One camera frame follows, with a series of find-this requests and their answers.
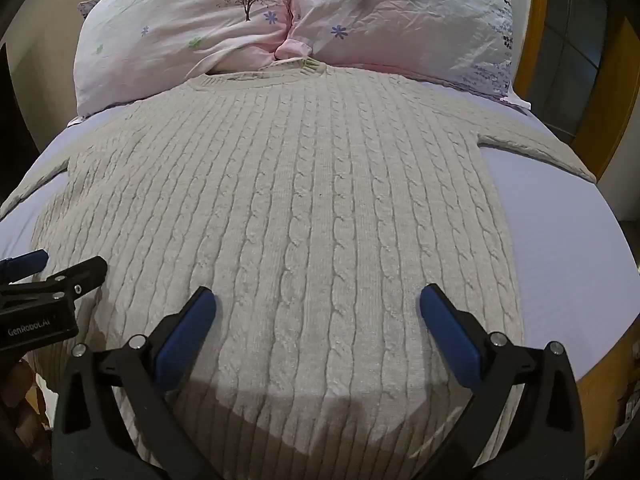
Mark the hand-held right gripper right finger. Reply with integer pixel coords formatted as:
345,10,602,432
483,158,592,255
419,283,587,480

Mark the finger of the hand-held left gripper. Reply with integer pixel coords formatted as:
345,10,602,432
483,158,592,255
0,249,48,279
0,256,109,303

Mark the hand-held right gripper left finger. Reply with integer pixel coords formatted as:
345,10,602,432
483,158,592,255
52,286,222,480

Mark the beige cable-knit sweater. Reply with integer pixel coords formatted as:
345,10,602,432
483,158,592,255
0,56,597,480

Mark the person's left hand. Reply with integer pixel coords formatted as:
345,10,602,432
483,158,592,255
0,355,51,456

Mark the pink tree print pillow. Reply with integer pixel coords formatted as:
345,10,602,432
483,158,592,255
73,0,301,117

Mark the pink flower print pillow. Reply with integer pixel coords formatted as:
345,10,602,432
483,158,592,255
274,0,517,101

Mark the wooden bed frame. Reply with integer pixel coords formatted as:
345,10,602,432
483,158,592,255
514,0,640,480

